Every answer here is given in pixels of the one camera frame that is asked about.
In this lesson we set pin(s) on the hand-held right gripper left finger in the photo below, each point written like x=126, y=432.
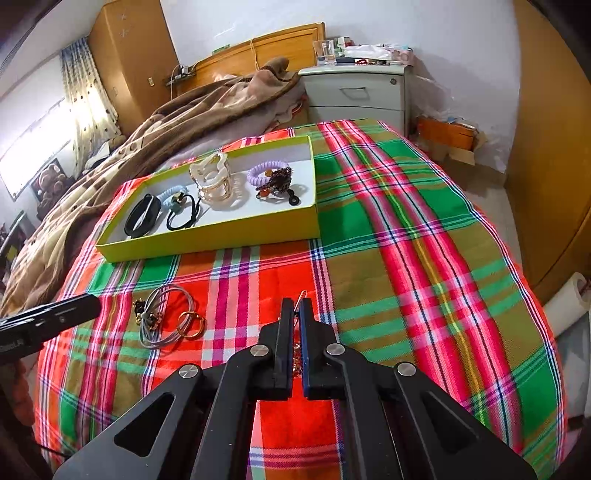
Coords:
x=282, y=341

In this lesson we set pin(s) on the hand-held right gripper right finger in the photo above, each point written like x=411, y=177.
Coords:
x=304, y=337

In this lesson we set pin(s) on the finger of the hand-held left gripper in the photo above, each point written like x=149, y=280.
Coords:
x=64, y=311

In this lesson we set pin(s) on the black band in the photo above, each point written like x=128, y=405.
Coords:
x=134, y=224

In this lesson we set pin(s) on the yellow-green cardboard box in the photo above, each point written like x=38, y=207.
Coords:
x=207, y=230

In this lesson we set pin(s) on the white hair claw clip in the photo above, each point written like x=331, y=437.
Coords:
x=214, y=191

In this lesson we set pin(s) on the person's left hand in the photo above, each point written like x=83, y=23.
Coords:
x=21, y=387

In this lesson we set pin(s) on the brown teddy bear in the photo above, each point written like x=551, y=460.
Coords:
x=48, y=182

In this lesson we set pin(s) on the plaid cloth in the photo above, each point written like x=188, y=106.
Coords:
x=415, y=230

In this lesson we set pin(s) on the window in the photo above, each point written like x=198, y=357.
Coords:
x=32, y=152

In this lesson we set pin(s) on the brown blanket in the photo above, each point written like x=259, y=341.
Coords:
x=138, y=138

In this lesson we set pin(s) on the dotted curtain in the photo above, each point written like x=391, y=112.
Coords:
x=87, y=101

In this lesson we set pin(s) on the cardboard piece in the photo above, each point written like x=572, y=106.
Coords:
x=466, y=154

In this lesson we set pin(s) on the grey nightstand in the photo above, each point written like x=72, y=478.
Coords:
x=355, y=97

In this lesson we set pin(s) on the orange box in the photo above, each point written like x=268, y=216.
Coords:
x=445, y=134

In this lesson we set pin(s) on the power strip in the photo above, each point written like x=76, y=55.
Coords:
x=182, y=74

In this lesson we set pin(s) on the wooden wardrobe with stars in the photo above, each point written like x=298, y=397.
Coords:
x=134, y=55

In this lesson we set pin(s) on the white paper roll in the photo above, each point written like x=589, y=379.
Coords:
x=570, y=304

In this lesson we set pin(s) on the clear plastic bag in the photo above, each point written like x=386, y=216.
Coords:
x=427, y=97

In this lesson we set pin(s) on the clear drinking glass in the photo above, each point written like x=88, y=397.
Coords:
x=323, y=53

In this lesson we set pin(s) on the wooden headboard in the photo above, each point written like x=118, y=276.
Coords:
x=286, y=46

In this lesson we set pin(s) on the tissue pack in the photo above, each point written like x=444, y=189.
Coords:
x=374, y=53

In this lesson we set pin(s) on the large wooden wardrobe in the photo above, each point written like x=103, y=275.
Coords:
x=554, y=161

